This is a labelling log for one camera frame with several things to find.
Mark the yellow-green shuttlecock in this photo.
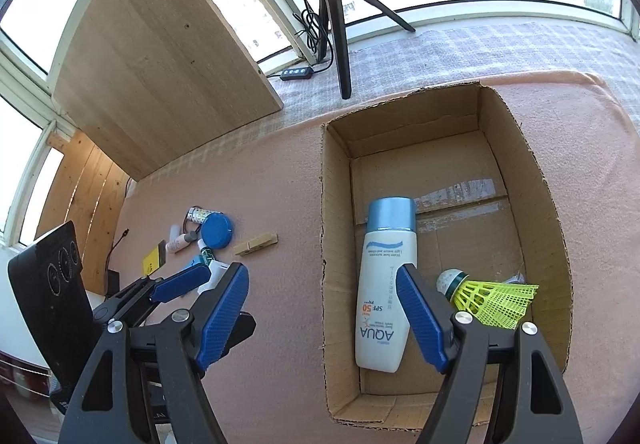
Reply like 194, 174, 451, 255
436, 268, 539, 329

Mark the white USB power adapter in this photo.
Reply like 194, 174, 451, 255
198, 260, 229, 294

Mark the black cable on bed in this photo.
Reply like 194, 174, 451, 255
104, 227, 130, 298

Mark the black tripod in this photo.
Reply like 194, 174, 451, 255
319, 0, 416, 100

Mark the green white lip balm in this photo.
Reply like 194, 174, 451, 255
198, 238, 215, 265

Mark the light wooden board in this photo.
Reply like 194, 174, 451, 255
49, 0, 282, 181

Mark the yellow black card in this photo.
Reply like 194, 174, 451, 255
142, 240, 166, 276

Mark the wooden clothespin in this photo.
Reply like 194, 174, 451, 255
232, 233, 279, 256

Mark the patterned white lighter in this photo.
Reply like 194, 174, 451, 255
186, 206, 217, 225

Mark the black inline cable remote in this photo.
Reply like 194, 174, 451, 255
278, 66, 314, 81

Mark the white AQUA sunscreen bottle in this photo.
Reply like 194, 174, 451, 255
355, 197, 418, 374

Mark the small white tube grey cap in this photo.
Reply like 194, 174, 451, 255
165, 225, 198, 254

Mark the open cardboard box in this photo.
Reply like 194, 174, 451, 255
321, 83, 573, 431

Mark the round blue case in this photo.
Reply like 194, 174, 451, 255
200, 212, 233, 250

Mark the checked grey bedsheet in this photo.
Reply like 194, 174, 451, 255
134, 18, 639, 192

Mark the knotty pine wall panel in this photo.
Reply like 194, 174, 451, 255
36, 130, 129, 294

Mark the black ring light cable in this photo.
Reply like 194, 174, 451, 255
267, 0, 335, 80

